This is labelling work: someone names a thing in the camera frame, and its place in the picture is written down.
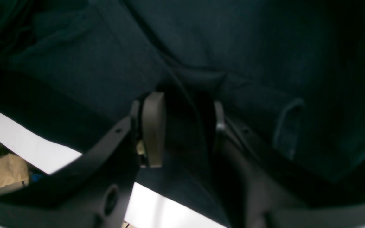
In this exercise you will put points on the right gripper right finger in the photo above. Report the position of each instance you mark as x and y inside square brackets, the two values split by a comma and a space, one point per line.
[260, 188]

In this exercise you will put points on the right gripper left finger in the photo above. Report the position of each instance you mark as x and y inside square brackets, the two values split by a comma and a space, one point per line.
[94, 190]

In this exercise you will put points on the black T-shirt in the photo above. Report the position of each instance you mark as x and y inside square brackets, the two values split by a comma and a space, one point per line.
[293, 71]

